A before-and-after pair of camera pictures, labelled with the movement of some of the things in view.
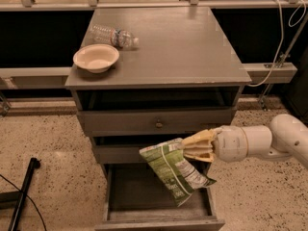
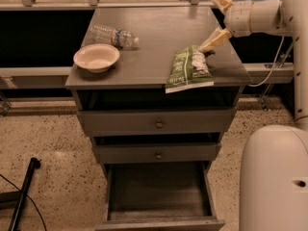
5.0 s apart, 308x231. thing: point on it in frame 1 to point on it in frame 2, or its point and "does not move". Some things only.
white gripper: x=230 y=143 to x=238 y=17
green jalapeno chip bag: x=179 y=175 to x=190 y=68
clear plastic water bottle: x=107 y=35 does not move
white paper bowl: x=97 y=58 does not move
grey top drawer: x=152 y=122 does not move
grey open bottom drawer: x=135 y=198 does not move
